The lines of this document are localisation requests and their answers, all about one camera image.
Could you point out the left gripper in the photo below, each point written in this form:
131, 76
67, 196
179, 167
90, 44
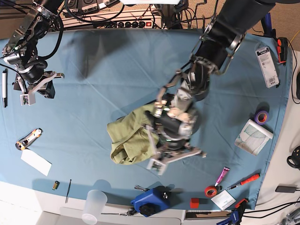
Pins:
169, 146

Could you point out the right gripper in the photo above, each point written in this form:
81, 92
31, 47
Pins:
36, 77

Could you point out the olive green t-shirt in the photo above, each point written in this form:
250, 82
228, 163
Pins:
130, 142

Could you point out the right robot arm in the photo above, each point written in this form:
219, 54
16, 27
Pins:
21, 50

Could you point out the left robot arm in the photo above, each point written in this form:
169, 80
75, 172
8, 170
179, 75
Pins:
174, 118

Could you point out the black and white marker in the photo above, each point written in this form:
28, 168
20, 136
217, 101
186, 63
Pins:
4, 87

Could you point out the light blue table cloth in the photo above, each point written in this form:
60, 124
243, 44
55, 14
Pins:
111, 72

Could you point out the orange grey utility knife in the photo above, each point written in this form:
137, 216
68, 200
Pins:
28, 139

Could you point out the blue plastic clamp device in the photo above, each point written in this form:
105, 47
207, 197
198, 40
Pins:
151, 201

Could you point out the pink glue tube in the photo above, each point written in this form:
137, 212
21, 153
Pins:
222, 175

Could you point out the white paper card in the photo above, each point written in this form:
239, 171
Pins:
36, 161

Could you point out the red tape roll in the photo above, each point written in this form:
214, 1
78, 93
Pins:
211, 191

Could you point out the red cube block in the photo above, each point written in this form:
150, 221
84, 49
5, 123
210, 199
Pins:
194, 203

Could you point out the rolled printed paper sheet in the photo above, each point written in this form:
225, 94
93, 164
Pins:
253, 137

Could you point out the white square paper note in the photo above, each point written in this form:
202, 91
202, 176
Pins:
223, 200

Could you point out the purple tape roll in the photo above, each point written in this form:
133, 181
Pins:
261, 116

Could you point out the small green battery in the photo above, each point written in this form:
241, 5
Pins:
55, 185

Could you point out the translucent plastic cup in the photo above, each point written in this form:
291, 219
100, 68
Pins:
94, 205

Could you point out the blue orange spring clamp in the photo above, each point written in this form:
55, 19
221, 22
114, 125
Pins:
236, 215

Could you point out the black power strip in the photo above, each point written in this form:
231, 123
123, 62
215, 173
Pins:
129, 24

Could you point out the black tweezers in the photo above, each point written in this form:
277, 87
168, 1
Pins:
68, 190

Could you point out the clear plastic package box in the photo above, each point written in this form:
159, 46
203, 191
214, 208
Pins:
267, 65

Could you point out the black power adapter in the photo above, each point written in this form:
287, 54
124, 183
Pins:
286, 189

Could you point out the blue black clamp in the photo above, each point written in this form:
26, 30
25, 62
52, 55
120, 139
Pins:
268, 30

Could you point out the orange black clamp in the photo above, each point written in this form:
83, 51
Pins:
282, 49

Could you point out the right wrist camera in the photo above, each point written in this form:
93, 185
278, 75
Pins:
27, 99

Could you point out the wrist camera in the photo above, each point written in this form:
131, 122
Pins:
27, 99
157, 166

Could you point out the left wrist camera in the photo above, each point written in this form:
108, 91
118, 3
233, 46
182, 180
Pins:
157, 166

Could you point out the orange handled screwdriver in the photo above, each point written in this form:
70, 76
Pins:
245, 181

